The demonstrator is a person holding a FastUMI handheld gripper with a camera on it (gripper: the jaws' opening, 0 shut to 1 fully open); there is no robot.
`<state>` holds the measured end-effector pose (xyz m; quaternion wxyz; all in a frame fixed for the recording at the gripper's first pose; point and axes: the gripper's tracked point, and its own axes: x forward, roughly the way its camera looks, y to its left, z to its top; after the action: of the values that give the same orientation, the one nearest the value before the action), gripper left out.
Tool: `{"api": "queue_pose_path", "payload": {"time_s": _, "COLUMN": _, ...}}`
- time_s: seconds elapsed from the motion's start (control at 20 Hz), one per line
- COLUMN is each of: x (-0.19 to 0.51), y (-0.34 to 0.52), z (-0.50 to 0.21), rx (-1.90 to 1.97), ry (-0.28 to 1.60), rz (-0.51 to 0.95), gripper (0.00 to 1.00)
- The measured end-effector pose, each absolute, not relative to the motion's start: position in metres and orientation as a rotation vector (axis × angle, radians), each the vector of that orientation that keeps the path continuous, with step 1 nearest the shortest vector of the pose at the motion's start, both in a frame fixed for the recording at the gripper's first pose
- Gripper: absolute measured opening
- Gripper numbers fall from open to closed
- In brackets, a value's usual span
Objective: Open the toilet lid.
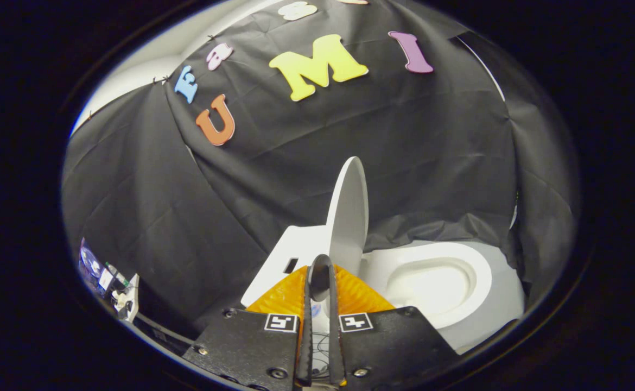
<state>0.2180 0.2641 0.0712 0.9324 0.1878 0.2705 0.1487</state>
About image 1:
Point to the black backdrop cloth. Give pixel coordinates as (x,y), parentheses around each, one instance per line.
(350,119)

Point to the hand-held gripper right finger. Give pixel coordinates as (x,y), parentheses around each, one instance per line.
(337,347)

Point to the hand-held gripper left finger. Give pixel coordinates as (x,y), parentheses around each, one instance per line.
(305,347)

